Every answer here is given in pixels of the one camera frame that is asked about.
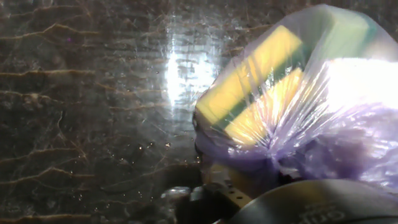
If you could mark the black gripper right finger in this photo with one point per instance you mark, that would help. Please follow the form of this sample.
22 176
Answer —
317 202

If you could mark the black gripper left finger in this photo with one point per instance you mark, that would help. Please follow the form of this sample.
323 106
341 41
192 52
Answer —
214 202

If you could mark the yellow green sponge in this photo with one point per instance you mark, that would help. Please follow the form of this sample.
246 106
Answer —
245 77
264 112

